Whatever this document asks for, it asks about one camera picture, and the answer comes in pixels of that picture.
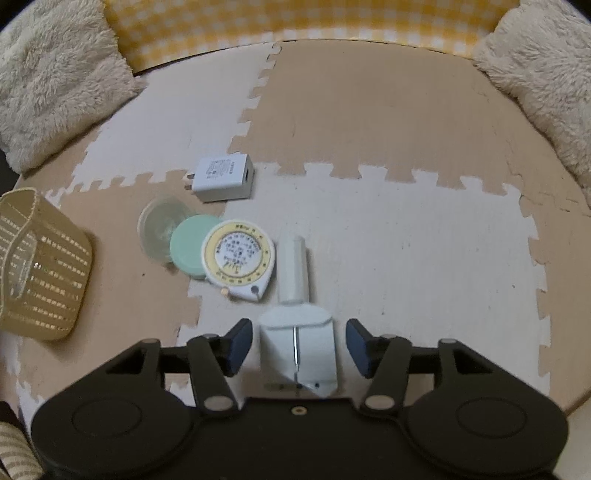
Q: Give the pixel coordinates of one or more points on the white watch repair tool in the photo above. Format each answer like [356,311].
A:
[277,341]

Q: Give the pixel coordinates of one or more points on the cream plastic basket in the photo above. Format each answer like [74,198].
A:
[51,277]

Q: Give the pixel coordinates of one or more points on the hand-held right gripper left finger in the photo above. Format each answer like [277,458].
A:
[238,346]

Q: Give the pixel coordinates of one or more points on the small fluffy white pillow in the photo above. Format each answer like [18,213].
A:
[545,78]

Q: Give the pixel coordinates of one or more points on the green round case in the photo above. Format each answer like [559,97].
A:
[187,251]

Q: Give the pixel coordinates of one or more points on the round white tape measure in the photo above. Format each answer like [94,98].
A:
[238,254]

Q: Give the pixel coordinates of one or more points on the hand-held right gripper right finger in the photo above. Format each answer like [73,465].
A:
[360,348]

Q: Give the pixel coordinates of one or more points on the clear round lid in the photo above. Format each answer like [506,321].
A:
[154,228]

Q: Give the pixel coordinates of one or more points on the striped cloth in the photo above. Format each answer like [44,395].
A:
[16,452]

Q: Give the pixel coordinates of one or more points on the yellow checkered mattress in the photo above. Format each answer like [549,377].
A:
[300,18]

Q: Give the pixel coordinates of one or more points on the beige white foam puzzle mat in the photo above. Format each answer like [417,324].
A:
[392,152]

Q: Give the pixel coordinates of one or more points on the large fluffy white pillow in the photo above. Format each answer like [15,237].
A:
[55,78]

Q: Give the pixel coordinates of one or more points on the white charger adapter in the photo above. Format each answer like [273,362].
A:
[221,180]

